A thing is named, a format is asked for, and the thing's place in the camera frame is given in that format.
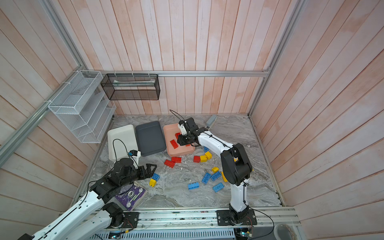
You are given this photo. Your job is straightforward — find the yellow long lego brick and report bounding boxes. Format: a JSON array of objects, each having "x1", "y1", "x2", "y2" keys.
[{"x1": 221, "y1": 172, "x2": 228, "y2": 182}]

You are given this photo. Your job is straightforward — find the purple book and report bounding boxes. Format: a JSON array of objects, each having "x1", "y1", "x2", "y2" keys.
[{"x1": 115, "y1": 184, "x2": 147, "y2": 212}]

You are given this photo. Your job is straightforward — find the blue lego brick left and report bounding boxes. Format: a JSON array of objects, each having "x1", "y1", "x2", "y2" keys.
[{"x1": 152, "y1": 173, "x2": 160, "y2": 181}]

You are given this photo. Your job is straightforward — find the light blue lego brick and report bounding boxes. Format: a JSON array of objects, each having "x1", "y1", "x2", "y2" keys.
[
  {"x1": 213, "y1": 183, "x2": 225, "y2": 193},
  {"x1": 188, "y1": 183, "x2": 200, "y2": 190}
]

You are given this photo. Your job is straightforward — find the aluminium rail frame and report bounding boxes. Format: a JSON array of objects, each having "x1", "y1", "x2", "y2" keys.
[{"x1": 74, "y1": 207, "x2": 301, "y2": 233}]

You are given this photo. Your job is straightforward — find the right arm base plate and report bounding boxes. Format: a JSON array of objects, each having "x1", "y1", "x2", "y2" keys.
[{"x1": 216, "y1": 209, "x2": 257, "y2": 226}]

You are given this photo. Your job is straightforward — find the white plastic tray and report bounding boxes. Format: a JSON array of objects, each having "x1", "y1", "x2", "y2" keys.
[{"x1": 107, "y1": 125, "x2": 139, "y2": 162}]

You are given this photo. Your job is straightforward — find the black mesh wall basket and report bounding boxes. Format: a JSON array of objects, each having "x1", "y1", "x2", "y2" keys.
[{"x1": 101, "y1": 73, "x2": 161, "y2": 101}]

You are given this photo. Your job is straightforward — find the red square lego brick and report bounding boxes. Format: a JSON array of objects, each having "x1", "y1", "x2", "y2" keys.
[{"x1": 193, "y1": 156, "x2": 201, "y2": 163}]

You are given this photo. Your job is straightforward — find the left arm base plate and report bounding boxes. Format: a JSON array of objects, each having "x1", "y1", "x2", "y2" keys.
[{"x1": 110, "y1": 212, "x2": 140, "y2": 229}]

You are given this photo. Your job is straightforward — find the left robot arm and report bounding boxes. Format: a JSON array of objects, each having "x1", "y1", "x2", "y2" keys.
[{"x1": 20, "y1": 150, "x2": 157, "y2": 240}]

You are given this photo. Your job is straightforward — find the dark grey plastic tray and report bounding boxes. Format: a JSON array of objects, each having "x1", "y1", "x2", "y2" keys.
[{"x1": 135, "y1": 121, "x2": 167, "y2": 157}]

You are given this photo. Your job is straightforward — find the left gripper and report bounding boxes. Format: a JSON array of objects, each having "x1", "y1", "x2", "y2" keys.
[{"x1": 120, "y1": 163, "x2": 158, "y2": 188}]

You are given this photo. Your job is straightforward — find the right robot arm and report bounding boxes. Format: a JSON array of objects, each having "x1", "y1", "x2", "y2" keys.
[{"x1": 177, "y1": 118, "x2": 253, "y2": 220}]

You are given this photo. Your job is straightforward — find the white wire mesh shelf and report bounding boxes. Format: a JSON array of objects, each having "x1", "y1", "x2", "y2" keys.
[{"x1": 49, "y1": 71, "x2": 116, "y2": 144}]

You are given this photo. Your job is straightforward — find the pink plastic tray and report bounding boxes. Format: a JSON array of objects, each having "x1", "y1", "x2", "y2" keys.
[{"x1": 163, "y1": 123, "x2": 195, "y2": 157}]

